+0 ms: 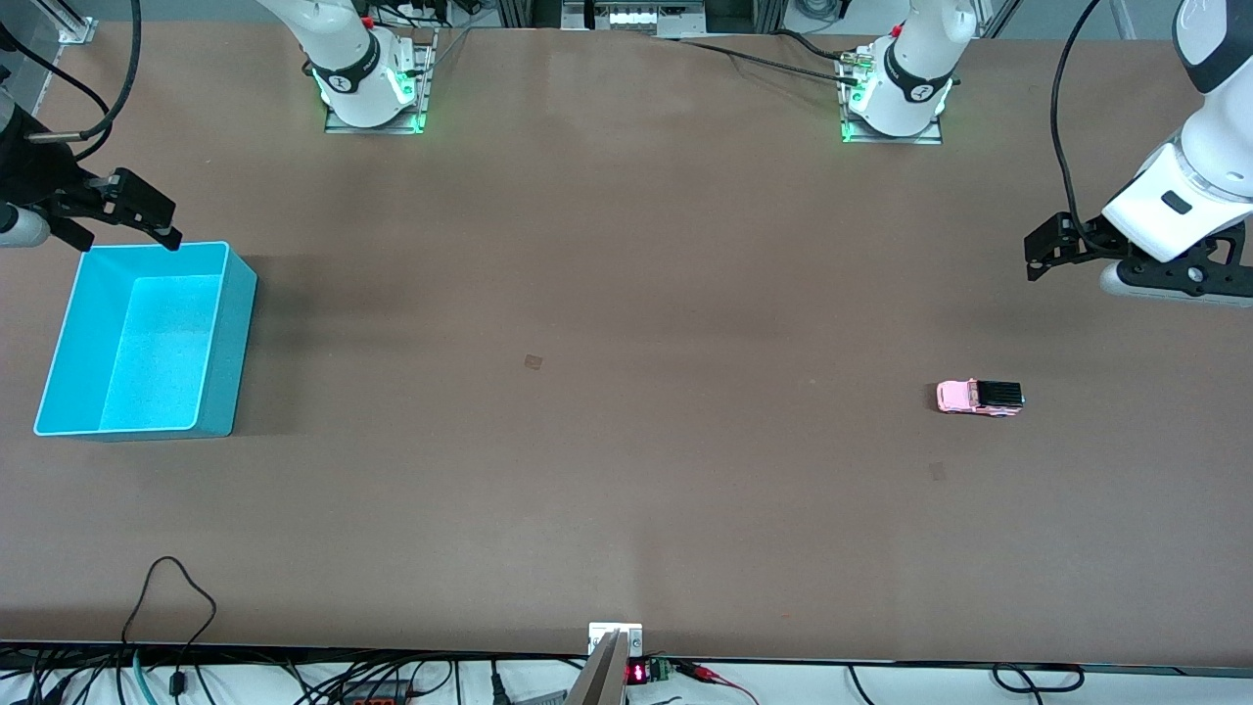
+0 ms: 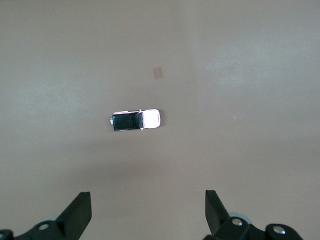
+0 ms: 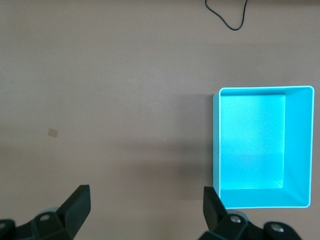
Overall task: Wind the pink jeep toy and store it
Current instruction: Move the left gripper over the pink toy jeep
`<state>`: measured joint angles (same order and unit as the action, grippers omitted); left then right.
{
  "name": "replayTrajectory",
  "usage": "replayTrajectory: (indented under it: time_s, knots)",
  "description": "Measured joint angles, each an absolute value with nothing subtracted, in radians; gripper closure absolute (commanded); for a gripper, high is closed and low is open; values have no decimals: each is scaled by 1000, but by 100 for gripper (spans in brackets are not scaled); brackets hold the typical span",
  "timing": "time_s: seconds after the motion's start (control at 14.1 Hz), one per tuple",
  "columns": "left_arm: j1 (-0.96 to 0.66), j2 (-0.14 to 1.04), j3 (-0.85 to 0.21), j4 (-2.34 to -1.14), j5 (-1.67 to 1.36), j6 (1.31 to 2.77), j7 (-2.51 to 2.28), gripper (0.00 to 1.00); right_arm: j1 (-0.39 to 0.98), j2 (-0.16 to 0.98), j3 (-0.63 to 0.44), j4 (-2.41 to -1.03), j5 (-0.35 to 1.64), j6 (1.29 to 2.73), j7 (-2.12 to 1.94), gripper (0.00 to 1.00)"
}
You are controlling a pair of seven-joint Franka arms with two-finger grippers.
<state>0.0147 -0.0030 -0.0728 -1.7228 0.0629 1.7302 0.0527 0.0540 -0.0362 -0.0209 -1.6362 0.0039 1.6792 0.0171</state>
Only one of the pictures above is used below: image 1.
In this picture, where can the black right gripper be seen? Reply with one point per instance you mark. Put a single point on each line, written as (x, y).
(29, 168)

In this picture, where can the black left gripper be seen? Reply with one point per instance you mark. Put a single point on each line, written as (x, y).
(1089, 238)

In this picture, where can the pink jeep toy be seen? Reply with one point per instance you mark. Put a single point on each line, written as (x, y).
(954, 397)

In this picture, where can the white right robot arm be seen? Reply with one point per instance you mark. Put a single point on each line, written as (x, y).
(352, 59)

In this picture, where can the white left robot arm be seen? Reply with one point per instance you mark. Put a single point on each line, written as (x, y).
(1224, 137)

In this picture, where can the teal plastic bin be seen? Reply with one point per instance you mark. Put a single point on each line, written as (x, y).
(147, 343)

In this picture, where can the lit control box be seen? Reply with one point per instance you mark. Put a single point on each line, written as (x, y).
(636, 18)

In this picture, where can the red clip lead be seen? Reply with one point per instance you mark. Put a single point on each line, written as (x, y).
(700, 671)

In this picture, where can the green terminal block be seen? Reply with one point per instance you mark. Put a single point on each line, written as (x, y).
(661, 670)

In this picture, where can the red digit display module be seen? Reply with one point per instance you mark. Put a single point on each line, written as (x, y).
(637, 673)

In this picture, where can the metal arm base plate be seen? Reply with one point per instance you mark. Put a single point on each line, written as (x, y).
(416, 110)
(930, 139)

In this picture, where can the aluminium frame extrusion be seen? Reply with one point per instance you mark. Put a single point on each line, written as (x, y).
(998, 18)
(78, 27)

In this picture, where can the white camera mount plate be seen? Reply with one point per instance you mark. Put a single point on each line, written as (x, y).
(596, 632)

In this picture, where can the aluminium camera bar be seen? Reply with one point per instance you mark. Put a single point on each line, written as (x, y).
(599, 681)

